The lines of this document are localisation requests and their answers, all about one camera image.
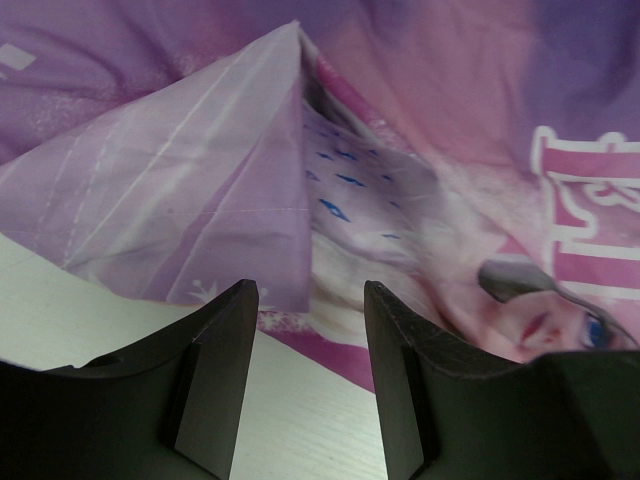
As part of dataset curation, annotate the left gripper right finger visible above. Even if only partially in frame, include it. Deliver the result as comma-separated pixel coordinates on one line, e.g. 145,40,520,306
364,281,639,479

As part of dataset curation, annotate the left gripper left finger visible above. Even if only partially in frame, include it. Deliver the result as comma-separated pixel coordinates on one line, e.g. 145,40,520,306
1,280,258,479

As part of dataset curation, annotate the purple Elsa cloth placemat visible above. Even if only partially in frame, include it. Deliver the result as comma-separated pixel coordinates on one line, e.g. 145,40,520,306
1,1,639,388

